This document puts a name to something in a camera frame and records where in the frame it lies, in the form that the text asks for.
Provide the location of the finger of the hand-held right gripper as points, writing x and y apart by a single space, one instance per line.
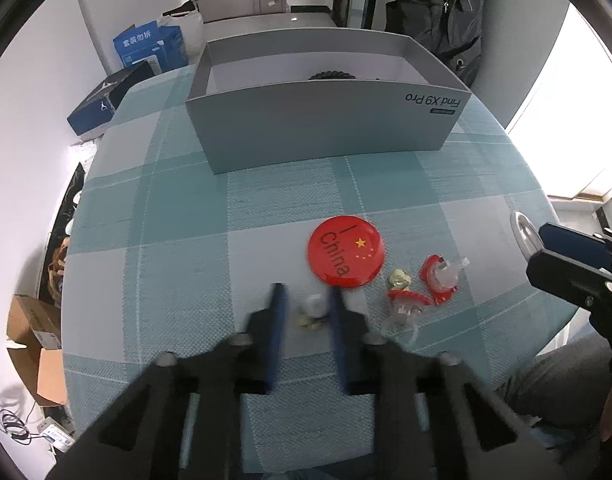
565 239
560 272

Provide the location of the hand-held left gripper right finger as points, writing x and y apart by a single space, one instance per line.
338 335

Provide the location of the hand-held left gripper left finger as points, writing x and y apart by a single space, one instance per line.
277 330

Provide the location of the small white cartoon charm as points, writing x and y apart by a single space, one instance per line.
313 307

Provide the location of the red clear plastic filter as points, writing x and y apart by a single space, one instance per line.
435 275
405 297

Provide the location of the round red pin badge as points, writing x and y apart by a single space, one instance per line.
346 255

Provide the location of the grey cardboard box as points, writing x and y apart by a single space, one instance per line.
311 125

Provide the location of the person's grey trouser leg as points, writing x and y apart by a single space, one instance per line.
550 385

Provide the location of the teal checkered tablecloth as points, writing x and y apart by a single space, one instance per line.
186 260

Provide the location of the brown woven basket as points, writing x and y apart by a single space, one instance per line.
56 272

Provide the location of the brown cardboard box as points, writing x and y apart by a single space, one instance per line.
51 377
28 320

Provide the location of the black hanging jacket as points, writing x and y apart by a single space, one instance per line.
450 25

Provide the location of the white power strip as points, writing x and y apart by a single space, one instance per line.
56 437

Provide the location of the dark blue shoe box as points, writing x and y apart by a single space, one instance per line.
93 110

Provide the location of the white plastic bag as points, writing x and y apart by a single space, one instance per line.
191 35

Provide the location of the blue carton box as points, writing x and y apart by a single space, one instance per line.
146 42

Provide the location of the small black item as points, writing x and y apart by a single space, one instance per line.
181 9

